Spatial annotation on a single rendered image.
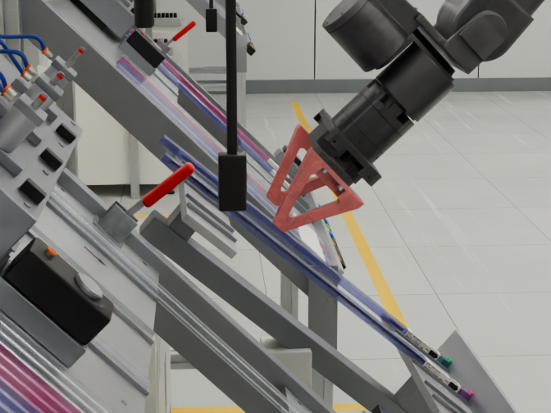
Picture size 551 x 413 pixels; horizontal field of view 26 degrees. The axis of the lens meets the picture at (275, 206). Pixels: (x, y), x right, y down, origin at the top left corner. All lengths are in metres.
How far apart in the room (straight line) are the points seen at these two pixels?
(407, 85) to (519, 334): 2.88
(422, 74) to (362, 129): 0.07
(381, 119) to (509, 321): 2.98
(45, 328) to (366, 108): 0.39
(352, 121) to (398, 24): 0.10
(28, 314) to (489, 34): 0.48
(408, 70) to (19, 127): 0.38
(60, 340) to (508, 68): 8.18
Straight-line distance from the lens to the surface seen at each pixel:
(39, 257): 0.83
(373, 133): 1.09
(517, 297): 4.28
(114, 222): 1.18
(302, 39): 8.66
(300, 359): 1.49
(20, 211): 0.84
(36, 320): 0.84
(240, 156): 0.92
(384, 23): 1.08
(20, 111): 0.87
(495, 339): 3.87
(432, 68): 1.09
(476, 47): 1.07
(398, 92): 1.09
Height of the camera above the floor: 1.35
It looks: 14 degrees down
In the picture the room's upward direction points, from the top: straight up
